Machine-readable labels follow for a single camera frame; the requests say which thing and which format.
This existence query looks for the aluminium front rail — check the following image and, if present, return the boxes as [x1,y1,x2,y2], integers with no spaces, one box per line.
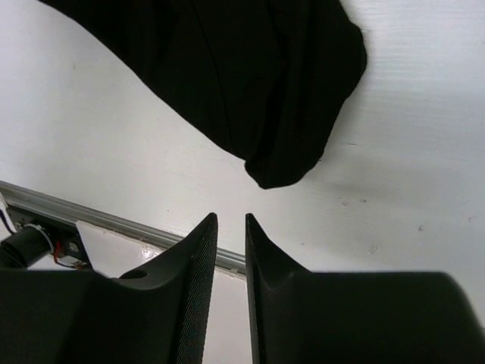
[0,180,247,280]

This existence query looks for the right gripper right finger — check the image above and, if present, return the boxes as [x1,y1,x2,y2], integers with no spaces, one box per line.
[246,215,484,363]

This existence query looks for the black skirt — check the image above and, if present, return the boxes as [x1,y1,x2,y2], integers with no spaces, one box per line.
[50,1,368,190]

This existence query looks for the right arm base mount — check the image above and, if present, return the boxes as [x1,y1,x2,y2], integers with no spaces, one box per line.
[1,198,92,270]

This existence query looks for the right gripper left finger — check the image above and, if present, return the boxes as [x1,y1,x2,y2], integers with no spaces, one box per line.
[1,213,217,363]

